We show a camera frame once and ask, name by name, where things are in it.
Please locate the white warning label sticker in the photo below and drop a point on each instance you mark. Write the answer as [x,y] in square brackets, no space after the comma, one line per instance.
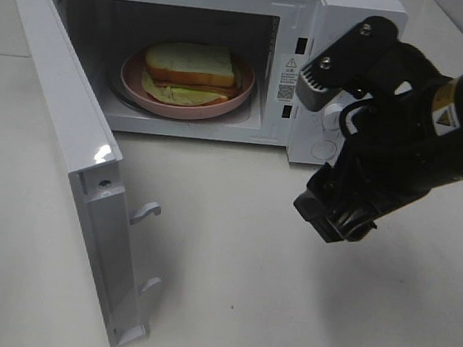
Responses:
[287,77]

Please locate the pink round plate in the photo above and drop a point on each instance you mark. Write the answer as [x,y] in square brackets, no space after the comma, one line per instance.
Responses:
[131,76]

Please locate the white microwave door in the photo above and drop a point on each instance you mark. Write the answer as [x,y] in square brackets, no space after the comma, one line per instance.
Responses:
[92,160]

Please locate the toast sandwich with lettuce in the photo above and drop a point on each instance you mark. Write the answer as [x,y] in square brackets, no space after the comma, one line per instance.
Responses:
[189,74]

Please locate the glass microwave turntable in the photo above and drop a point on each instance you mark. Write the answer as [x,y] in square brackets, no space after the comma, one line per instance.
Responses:
[248,115]

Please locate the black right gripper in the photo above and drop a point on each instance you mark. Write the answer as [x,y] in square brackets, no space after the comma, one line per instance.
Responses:
[388,79]

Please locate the white microwave oven body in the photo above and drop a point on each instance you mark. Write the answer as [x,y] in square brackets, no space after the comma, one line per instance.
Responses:
[105,32]

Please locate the lower white timer knob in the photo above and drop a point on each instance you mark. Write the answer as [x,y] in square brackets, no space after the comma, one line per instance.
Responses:
[331,116]

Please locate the round white door button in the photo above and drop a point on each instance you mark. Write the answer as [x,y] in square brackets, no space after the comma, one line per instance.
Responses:
[324,150]

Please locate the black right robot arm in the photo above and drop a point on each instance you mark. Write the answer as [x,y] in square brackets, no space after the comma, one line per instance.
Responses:
[437,160]

